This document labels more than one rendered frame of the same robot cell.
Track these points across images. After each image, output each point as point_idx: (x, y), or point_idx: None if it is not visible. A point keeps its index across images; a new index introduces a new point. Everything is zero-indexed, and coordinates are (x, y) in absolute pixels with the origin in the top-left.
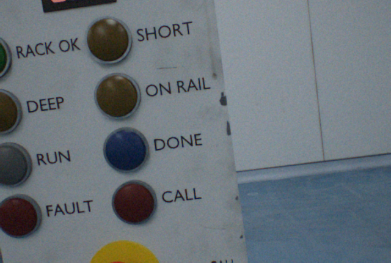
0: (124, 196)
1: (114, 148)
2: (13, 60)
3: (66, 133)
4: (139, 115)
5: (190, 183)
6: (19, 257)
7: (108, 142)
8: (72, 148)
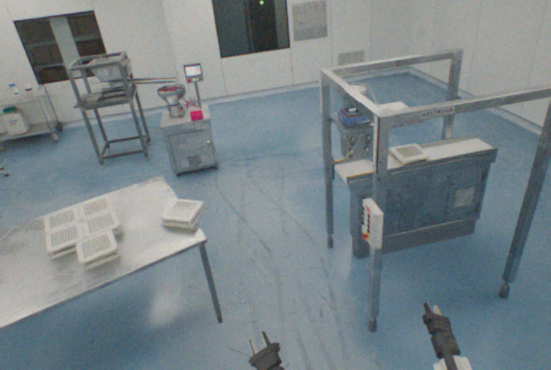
0: (367, 229)
1: (367, 225)
2: (364, 210)
3: (366, 219)
4: (369, 224)
5: (371, 233)
6: (362, 225)
7: (367, 224)
8: (366, 221)
